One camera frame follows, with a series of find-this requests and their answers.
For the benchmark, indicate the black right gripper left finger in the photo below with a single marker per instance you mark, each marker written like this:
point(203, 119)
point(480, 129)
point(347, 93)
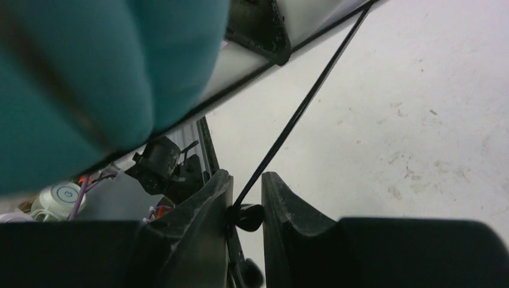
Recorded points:
point(184, 248)

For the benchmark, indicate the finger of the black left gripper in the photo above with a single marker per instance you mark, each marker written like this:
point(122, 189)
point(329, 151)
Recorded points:
point(258, 26)

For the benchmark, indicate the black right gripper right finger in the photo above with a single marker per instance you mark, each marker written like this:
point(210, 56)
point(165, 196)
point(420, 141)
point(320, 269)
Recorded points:
point(305, 248)

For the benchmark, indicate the teal cat ear headphones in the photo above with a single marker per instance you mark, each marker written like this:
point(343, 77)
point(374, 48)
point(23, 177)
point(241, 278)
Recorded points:
point(85, 82)

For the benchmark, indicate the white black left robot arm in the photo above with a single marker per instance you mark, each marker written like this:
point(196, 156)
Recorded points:
point(178, 165)

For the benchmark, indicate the mint green headphones in bin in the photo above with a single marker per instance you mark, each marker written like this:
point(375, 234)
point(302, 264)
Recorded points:
point(59, 202)

